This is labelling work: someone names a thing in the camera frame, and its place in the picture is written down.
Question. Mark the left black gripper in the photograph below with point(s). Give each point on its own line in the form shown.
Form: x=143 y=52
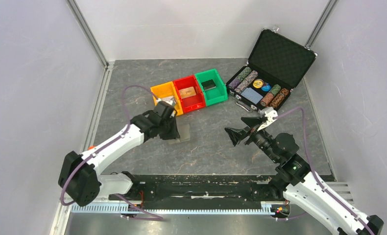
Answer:
x=174 y=134

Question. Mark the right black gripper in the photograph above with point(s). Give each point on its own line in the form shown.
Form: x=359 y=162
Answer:
x=236 y=135

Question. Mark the grey card holder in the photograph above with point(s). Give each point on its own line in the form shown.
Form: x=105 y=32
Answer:
x=184 y=133

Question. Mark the tan card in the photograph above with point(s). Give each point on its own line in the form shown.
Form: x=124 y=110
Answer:
x=187 y=92

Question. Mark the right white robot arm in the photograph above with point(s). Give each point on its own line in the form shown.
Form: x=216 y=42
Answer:
x=298 y=183

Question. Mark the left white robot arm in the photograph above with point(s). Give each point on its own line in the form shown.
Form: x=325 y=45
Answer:
x=81 y=176

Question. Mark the silver card in yellow bin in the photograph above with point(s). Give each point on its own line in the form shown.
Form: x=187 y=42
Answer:
x=168 y=97

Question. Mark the blue playing card deck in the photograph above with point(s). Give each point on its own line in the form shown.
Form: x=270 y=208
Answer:
x=252 y=95

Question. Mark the green plastic bin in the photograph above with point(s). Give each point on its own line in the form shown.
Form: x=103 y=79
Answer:
x=216 y=95

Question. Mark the red plastic bin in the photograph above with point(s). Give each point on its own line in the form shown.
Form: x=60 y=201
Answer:
x=192 y=103

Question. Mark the brown poker chip row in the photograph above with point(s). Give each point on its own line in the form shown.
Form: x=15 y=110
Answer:
x=274 y=97

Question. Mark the yellow plastic bin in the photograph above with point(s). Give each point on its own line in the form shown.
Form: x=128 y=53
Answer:
x=166 y=92

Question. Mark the yellow dealer button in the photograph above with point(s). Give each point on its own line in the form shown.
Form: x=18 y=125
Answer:
x=258 y=83

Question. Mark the blue dealer button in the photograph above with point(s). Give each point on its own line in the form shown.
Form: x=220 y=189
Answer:
x=266 y=88

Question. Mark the purple poker chip row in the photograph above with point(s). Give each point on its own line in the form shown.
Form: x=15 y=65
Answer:
x=239 y=87

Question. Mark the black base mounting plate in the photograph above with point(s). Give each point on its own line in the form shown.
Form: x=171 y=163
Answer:
x=202 y=192

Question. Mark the green poker chip row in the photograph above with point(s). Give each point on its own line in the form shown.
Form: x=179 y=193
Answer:
x=244 y=73

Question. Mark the black poker chip case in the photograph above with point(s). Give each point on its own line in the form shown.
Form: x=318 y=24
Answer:
x=278 y=60

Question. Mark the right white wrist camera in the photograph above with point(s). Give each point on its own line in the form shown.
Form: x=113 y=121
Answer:
x=269 y=116

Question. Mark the right aluminium frame post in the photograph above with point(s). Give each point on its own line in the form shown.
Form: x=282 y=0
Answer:
x=321 y=22

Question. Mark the aluminium frame post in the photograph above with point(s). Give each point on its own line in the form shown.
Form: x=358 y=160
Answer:
x=76 y=11
x=321 y=22

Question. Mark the left aluminium frame post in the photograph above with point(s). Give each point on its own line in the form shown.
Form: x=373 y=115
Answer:
x=76 y=11

